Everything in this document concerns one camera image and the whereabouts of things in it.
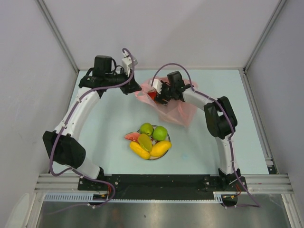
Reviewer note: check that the yellow fake banana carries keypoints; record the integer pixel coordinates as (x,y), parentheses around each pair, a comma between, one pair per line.
(137,149)

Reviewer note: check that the green fake guava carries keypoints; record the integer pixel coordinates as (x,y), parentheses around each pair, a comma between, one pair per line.
(159,133)

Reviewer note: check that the pink plastic bag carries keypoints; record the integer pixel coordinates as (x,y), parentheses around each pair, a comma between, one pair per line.
(175,112)

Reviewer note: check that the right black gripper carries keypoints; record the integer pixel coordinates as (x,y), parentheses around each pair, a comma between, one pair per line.
(159,97)

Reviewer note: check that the green fake pear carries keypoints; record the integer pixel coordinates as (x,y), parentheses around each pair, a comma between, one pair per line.
(147,129)

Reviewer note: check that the yellow fake starfruit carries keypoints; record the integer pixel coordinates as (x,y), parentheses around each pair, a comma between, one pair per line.
(145,142)

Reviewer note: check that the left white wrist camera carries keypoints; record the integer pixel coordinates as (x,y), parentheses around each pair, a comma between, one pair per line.
(129,65)

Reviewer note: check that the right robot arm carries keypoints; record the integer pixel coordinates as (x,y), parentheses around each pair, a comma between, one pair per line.
(220,120)

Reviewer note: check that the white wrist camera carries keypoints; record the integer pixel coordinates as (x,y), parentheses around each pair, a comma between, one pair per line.
(156,85)
(129,65)

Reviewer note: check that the white slotted cable duct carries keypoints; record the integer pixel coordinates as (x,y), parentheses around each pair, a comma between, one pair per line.
(97,198)

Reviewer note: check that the red fake mango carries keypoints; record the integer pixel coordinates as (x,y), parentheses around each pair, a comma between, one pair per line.
(152,95)

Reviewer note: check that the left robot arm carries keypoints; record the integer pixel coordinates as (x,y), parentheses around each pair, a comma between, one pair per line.
(62,143)

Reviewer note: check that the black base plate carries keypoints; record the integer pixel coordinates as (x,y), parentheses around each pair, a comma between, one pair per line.
(201,182)

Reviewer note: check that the red watermelon slice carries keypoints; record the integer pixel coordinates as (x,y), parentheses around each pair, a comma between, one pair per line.
(133,136)

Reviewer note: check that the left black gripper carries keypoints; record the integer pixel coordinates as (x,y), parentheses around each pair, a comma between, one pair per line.
(131,87)

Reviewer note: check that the orange yellow fake mango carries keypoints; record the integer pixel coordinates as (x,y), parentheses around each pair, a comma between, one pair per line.
(160,148)

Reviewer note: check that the round printed plate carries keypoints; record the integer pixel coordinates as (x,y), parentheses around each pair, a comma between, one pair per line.
(154,142)

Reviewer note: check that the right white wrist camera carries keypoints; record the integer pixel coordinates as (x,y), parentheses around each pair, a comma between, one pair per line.
(156,85)

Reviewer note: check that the aluminium frame rail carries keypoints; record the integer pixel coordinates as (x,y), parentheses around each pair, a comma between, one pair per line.
(256,183)

